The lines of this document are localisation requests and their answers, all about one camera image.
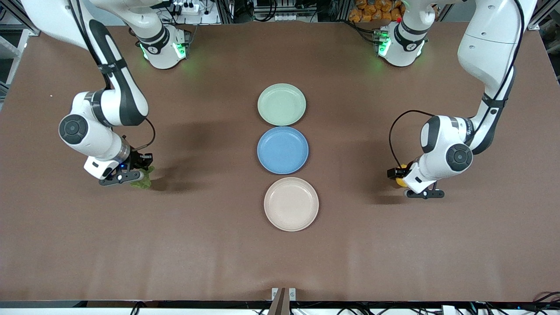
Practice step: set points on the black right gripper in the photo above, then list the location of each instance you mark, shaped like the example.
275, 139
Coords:
141, 160

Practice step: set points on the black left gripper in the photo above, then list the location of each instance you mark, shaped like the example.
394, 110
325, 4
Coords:
395, 173

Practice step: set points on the yellow lemon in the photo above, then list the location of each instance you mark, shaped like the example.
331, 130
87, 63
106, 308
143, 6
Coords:
400, 182

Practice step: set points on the green lettuce leaf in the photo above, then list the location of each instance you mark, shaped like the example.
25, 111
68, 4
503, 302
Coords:
141, 184

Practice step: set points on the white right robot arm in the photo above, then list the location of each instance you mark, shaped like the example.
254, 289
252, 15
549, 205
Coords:
87, 131

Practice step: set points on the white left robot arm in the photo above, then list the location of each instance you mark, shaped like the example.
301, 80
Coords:
446, 144

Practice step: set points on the beige plate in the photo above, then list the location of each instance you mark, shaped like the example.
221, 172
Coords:
291, 204

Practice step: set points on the blue plate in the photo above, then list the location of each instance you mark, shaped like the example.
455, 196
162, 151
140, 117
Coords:
282, 150

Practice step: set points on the light green plate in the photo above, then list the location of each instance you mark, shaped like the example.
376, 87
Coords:
281, 104

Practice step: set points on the white power strip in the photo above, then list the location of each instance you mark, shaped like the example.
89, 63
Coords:
187, 7

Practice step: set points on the orange snack packets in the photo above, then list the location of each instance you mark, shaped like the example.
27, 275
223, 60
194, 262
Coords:
372, 11

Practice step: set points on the metal table edge bracket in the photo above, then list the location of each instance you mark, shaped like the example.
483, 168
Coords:
283, 297

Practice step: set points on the aluminium frame profile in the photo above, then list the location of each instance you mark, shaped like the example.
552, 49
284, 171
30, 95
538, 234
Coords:
17, 17
542, 17

